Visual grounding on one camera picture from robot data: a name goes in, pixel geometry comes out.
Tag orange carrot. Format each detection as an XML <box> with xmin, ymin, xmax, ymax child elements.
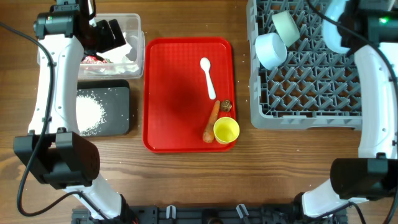
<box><xmin>203</xmin><ymin>100</ymin><xmax>221</xmax><ymax>143</ymax></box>

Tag mint green bowl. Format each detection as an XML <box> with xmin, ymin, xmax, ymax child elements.
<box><xmin>272</xmin><ymin>11</ymin><xmax>300</xmax><ymax>47</ymax></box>

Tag white paper napkin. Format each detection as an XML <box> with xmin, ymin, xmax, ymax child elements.
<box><xmin>93</xmin><ymin>30</ymin><xmax>142</xmax><ymax>77</ymax></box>

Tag pile of white rice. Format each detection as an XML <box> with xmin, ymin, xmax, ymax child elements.
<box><xmin>76</xmin><ymin>95</ymin><xmax>106</xmax><ymax>136</ymax></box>

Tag yellow plastic cup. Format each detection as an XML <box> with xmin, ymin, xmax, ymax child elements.
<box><xmin>213</xmin><ymin>117</ymin><xmax>240</xmax><ymax>144</ymax></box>

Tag clear plastic bin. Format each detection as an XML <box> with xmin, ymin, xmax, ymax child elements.
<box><xmin>37</xmin><ymin>12</ymin><xmax>146</xmax><ymax>80</ymax></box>

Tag grey dishwasher rack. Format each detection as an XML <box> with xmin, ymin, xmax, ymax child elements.
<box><xmin>246</xmin><ymin>0</ymin><xmax>363</xmax><ymax>129</ymax></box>

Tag red serving tray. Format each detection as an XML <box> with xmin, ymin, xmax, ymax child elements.
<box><xmin>142</xmin><ymin>37</ymin><xmax>235</xmax><ymax>153</ymax></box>

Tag white plastic spoon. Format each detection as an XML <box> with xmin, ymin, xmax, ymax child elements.
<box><xmin>200</xmin><ymin>57</ymin><xmax>216</xmax><ymax>100</ymax></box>

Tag red snack wrapper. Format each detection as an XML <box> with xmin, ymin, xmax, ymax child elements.
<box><xmin>81</xmin><ymin>55</ymin><xmax>110</xmax><ymax>64</ymax></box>

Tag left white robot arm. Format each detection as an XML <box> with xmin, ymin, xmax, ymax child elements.
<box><xmin>14</xmin><ymin>3</ymin><xmax>137</xmax><ymax>223</ymax></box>

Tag large light blue plate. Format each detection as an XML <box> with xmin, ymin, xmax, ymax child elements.
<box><xmin>322</xmin><ymin>0</ymin><xmax>349</xmax><ymax>54</ymax></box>

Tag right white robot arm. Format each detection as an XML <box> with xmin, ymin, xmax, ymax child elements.
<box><xmin>295</xmin><ymin>1</ymin><xmax>397</xmax><ymax>221</ymax></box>

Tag brown mushroom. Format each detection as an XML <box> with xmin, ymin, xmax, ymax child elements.
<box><xmin>220</xmin><ymin>100</ymin><xmax>233</xmax><ymax>112</ymax></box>

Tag light blue bowl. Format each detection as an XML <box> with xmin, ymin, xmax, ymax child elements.
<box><xmin>254</xmin><ymin>32</ymin><xmax>287</xmax><ymax>70</ymax></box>

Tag black waste tray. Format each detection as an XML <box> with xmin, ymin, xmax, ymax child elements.
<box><xmin>77</xmin><ymin>80</ymin><xmax>130</xmax><ymax>137</ymax></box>

